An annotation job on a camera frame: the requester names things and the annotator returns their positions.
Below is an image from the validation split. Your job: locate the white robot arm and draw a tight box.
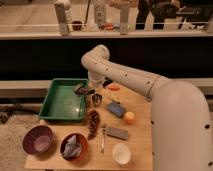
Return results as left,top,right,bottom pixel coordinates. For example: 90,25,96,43
81,45,213,171

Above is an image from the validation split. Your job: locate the green plastic tray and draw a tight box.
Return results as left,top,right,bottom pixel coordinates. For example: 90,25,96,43
39,78,88,122

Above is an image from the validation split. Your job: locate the metal measuring cup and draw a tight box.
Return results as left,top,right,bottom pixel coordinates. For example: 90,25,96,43
92,91,120,107

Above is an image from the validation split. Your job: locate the orange carrot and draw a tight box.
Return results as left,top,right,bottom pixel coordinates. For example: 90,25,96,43
107,83,120,91

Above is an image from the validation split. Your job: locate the blue sponge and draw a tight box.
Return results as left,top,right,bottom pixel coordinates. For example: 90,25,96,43
107,102,126,118

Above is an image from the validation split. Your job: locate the metal fork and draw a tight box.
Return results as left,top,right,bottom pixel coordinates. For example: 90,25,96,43
101,124,107,154

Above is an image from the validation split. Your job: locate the orange fruit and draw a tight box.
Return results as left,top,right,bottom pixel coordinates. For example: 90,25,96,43
123,112,136,125

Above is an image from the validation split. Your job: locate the red bowl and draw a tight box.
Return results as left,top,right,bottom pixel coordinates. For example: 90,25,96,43
60,133,88,162

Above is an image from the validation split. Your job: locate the grey sponge block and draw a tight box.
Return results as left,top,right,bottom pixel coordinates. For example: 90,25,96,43
106,127,129,140

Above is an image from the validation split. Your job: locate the dark red cup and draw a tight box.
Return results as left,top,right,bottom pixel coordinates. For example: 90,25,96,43
72,20,82,31

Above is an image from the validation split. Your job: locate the grey crumpled cloth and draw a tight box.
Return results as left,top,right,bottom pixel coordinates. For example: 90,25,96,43
62,135,82,158

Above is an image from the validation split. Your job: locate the white small bowl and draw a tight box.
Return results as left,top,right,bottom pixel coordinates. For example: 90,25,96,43
112,143,131,165

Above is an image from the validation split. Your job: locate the purple bowl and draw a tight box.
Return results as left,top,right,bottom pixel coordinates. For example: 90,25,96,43
22,125,53,155

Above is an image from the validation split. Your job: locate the person in dark clothes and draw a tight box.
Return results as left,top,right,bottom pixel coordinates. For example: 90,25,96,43
109,0,181,30

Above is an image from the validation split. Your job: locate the grey metal post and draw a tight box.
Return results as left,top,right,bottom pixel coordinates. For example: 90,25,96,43
120,1,130,35
54,2,70,36

